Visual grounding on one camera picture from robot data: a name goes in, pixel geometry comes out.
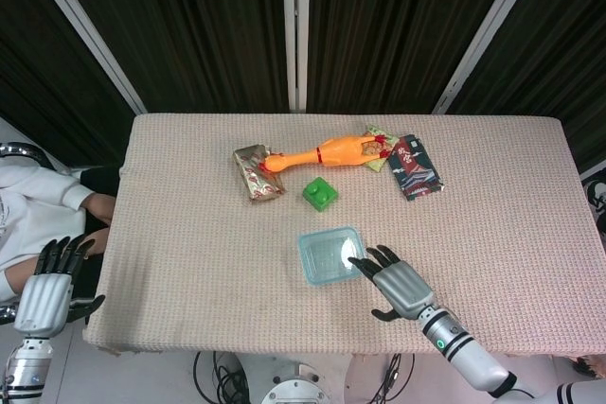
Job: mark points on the green plastic building block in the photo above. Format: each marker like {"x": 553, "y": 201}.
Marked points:
{"x": 319, "y": 193}

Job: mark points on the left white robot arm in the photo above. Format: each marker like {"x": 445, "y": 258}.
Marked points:
{"x": 26, "y": 371}

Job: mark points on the green printed snack packet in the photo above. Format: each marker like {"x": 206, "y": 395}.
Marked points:
{"x": 379, "y": 166}

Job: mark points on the black white printed sign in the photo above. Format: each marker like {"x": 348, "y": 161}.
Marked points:
{"x": 595, "y": 196}

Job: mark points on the blue translucent container lid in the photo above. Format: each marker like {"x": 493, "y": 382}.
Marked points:
{"x": 326, "y": 255}

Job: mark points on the dark blue printed snack packet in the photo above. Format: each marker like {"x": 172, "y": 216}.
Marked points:
{"x": 416, "y": 172}

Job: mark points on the person in white hoodie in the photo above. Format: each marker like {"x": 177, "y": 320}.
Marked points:
{"x": 28, "y": 200}

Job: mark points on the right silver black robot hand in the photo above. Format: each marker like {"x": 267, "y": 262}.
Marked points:
{"x": 402, "y": 290}

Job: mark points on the gold foil snack packet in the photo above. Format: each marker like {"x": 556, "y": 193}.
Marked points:
{"x": 255, "y": 186}

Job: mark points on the grey round robot base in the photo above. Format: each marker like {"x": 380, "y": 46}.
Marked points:
{"x": 293, "y": 387}

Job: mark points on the chrome chair frame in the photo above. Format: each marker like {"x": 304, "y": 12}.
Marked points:
{"x": 21, "y": 150}

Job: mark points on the orange rubber chicken toy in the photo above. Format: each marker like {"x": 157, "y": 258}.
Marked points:
{"x": 341, "y": 151}

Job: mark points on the black pleated curtain panel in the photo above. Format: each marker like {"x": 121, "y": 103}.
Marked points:
{"x": 388, "y": 21}
{"x": 33, "y": 68}
{"x": 558, "y": 54}
{"x": 189, "y": 21}

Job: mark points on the white metal frame post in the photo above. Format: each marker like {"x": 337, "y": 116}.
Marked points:
{"x": 487, "y": 30}
{"x": 85, "y": 25}
{"x": 296, "y": 21}

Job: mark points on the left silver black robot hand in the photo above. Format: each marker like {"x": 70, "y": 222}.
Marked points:
{"x": 42, "y": 302}

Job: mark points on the beige waffle-weave tablecloth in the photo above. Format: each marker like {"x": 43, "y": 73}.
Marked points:
{"x": 189, "y": 257}

